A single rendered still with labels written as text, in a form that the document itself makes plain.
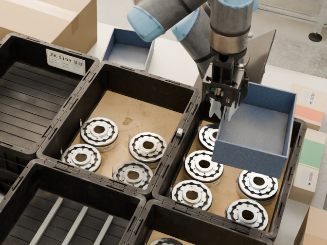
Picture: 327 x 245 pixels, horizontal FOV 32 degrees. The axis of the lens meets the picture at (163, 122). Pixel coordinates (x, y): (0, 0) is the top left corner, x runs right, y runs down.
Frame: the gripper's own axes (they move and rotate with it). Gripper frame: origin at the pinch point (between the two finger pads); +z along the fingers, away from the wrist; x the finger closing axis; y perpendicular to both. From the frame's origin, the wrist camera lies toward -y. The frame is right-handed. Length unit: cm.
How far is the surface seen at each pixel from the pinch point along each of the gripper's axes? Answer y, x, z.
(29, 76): -23, -64, 24
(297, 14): -193, 3, 100
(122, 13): -172, -96, 105
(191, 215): 14.8, -2.5, 19.4
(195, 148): -13.3, -9.3, 28.9
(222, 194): -1.1, 1.3, 29.8
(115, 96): -24, -37, 27
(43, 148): 8.9, -41.9, 16.0
